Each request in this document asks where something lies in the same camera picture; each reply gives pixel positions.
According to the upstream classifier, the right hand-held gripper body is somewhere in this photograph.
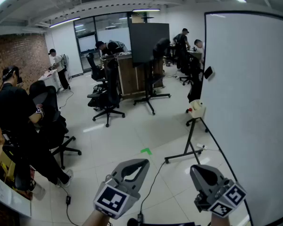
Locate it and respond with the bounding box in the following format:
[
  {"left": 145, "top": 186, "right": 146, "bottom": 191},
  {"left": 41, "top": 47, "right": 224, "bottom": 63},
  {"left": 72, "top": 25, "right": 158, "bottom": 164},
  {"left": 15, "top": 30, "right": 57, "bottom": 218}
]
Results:
[{"left": 194, "top": 178, "right": 248, "bottom": 218}]

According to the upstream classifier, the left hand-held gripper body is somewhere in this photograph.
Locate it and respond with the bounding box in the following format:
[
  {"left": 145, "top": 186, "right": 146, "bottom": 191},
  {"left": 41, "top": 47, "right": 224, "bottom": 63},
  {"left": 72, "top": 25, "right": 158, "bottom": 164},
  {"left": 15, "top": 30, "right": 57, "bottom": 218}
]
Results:
[{"left": 93, "top": 174, "right": 141, "bottom": 220}]

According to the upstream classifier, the cream marker box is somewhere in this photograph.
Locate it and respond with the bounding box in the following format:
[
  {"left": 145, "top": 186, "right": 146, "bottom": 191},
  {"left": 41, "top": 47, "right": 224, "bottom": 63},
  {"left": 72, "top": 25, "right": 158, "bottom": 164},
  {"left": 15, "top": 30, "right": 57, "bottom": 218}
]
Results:
[{"left": 188, "top": 99, "right": 206, "bottom": 119}]

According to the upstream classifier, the person's right forearm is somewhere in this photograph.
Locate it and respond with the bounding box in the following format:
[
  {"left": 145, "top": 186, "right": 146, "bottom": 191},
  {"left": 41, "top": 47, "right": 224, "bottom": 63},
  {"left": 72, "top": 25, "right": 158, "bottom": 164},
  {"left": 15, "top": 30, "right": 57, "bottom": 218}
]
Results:
[{"left": 211, "top": 213, "right": 232, "bottom": 226}]

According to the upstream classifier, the person's left forearm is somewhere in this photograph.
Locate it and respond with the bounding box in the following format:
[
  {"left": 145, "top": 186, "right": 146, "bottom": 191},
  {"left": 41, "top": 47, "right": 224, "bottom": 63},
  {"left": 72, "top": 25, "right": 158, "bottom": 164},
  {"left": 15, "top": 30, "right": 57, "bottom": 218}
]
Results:
[{"left": 82, "top": 210, "right": 109, "bottom": 226}]

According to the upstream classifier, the black metal rolling stand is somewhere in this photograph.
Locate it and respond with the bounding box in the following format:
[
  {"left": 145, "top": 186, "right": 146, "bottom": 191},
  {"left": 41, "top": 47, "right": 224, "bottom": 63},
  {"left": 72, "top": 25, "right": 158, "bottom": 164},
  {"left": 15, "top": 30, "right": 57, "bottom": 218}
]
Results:
[{"left": 164, "top": 116, "right": 209, "bottom": 165}]

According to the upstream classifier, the large white whiteboard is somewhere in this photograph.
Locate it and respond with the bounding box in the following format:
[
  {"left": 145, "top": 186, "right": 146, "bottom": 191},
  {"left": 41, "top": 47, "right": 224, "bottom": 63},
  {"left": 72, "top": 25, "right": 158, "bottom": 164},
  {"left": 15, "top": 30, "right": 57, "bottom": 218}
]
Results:
[{"left": 201, "top": 11, "right": 283, "bottom": 226}]

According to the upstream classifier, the black whiteboard eraser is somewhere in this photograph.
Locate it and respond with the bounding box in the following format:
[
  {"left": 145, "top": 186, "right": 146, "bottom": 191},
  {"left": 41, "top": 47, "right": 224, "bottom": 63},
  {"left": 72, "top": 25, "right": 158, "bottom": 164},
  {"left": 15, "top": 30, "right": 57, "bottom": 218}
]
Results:
[{"left": 203, "top": 66, "right": 216, "bottom": 81}]

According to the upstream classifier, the black chest-mounted device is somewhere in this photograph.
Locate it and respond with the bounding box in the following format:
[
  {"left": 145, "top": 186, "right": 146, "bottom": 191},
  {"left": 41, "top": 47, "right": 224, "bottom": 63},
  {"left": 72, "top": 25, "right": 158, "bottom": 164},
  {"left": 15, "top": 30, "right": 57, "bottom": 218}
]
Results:
[{"left": 126, "top": 217, "right": 202, "bottom": 226}]

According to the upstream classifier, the black rolling display stand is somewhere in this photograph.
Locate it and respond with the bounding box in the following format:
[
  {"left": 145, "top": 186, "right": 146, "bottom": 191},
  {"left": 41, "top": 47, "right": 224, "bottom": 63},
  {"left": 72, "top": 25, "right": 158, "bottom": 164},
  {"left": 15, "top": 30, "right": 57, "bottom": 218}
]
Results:
[{"left": 133, "top": 60, "right": 172, "bottom": 115}]

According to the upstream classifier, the wooden crate desk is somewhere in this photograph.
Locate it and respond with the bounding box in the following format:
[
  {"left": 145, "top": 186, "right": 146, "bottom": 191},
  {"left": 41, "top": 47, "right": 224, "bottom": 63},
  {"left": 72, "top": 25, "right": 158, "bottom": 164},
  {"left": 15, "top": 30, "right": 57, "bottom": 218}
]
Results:
[{"left": 102, "top": 53, "right": 165, "bottom": 100}]

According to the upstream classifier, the white table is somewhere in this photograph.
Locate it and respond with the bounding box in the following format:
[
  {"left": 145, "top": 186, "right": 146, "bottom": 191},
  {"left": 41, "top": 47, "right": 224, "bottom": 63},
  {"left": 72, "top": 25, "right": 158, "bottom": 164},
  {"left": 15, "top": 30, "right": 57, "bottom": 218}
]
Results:
[{"left": 0, "top": 170, "right": 33, "bottom": 218}]

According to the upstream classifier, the white cabinet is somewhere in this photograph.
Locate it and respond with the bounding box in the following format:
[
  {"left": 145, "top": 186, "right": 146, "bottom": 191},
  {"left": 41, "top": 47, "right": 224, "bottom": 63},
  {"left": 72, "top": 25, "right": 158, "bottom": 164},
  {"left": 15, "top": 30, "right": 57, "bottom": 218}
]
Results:
[{"left": 38, "top": 69, "right": 63, "bottom": 93}]

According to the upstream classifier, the white metal rack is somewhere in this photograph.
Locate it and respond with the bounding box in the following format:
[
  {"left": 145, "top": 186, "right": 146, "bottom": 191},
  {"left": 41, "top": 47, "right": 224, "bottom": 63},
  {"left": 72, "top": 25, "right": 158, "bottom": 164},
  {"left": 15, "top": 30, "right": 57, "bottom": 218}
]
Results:
[{"left": 60, "top": 54, "right": 73, "bottom": 82}]

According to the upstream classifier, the brown office desk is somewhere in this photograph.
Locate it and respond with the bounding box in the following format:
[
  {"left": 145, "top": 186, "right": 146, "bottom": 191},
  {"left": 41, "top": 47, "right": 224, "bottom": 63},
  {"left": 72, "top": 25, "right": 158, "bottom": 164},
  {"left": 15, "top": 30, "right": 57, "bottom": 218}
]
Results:
[{"left": 169, "top": 45, "right": 203, "bottom": 65}]

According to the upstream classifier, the large black display panel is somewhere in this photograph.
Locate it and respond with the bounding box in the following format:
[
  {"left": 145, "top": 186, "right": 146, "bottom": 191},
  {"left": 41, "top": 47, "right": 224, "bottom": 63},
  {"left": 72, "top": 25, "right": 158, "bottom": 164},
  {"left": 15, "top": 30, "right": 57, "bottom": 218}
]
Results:
[{"left": 129, "top": 22, "right": 170, "bottom": 67}]

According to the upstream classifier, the black framed glass partition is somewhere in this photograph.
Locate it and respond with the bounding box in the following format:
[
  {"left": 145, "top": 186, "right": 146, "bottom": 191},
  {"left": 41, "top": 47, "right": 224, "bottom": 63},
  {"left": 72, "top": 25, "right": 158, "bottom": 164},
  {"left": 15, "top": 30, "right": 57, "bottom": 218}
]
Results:
[{"left": 73, "top": 12, "right": 133, "bottom": 74}]

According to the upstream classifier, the black floor cable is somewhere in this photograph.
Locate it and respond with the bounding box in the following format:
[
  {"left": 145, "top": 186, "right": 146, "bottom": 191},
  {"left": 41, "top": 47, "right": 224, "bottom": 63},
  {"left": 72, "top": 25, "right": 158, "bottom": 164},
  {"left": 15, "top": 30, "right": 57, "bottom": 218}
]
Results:
[{"left": 139, "top": 161, "right": 167, "bottom": 215}]

